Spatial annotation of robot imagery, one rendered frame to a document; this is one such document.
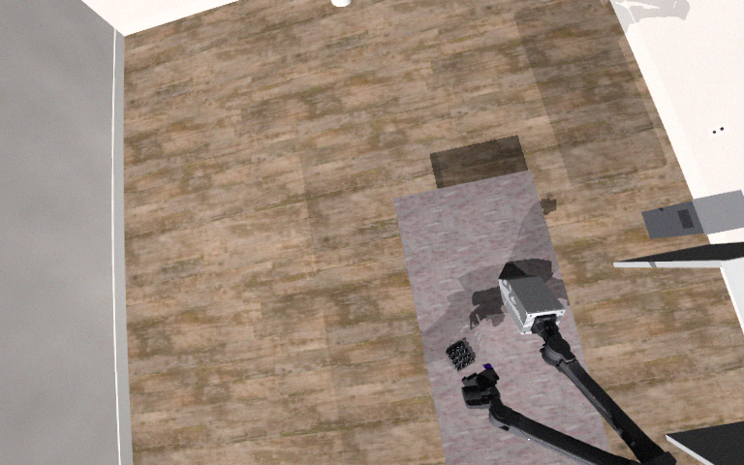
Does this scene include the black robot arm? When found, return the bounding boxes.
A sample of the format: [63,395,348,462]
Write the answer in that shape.
[461,314,677,465]

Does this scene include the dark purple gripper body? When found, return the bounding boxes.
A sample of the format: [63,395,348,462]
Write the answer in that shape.
[462,368,499,388]

